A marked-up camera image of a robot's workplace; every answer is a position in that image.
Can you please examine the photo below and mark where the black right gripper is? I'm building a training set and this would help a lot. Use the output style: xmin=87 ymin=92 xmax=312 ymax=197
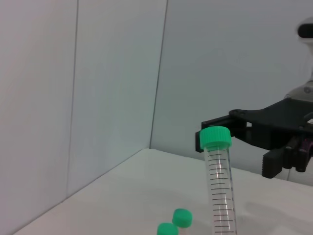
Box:
xmin=195 ymin=97 xmax=313 ymax=179

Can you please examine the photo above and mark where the clear test tube green cap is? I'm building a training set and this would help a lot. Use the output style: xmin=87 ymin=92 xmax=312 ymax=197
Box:
xmin=156 ymin=222 xmax=179 ymax=235
xmin=199 ymin=126 xmax=237 ymax=235
xmin=172 ymin=208 xmax=193 ymax=228

